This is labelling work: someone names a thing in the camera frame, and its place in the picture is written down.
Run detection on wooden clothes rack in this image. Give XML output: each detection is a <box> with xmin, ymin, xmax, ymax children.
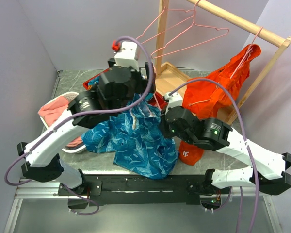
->
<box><xmin>145</xmin><ymin>0</ymin><xmax>291</xmax><ymax>126</ymax></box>

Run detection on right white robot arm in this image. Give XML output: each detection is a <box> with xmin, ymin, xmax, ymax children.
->
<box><xmin>160</xmin><ymin>106</ymin><xmax>291</xmax><ymax>196</ymax></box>

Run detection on blue leaf-print shorts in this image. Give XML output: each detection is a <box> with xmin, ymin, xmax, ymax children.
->
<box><xmin>81</xmin><ymin>94</ymin><xmax>179</xmax><ymax>179</ymax></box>

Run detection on white perforated basket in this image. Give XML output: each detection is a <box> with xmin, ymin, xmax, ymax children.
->
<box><xmin>38</xmin><ymin>91</ymin><xmax>86</xmax><ymax>153</ymax></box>

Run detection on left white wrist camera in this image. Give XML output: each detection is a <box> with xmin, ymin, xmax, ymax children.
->
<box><xmin>112</xmin><ymin>41</ymin><xmax>140</xmax><ymax>70</ymax></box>

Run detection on pink wire hanger with shorts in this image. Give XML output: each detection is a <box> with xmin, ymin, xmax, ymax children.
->
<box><xmin>230</xmin><ymin>27</ymin><xmax>263</xmax><ymax>79</ymax></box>

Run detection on red plastic tray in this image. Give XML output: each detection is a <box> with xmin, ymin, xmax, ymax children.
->
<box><xmin>83</xmin><ymin>71</ymin><xmax>167</xmax><ymax>109</ymax></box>

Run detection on pink cloth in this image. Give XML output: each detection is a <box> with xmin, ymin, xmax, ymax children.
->
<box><xmin>38</xmin><ymin>96</ymin><xmax>84</xmax><ymax>150</ymax></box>

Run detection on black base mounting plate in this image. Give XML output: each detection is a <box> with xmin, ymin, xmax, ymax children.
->
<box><xmin>57</xmin><ymin>173</ymin><xmax>231</xmax><ymax>210</ymax></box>

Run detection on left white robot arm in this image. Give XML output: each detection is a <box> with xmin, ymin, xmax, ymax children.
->
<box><xmin>17</xmin><ymin>62</ymin><xmax>155</xmax><ymax>195</ymax></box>

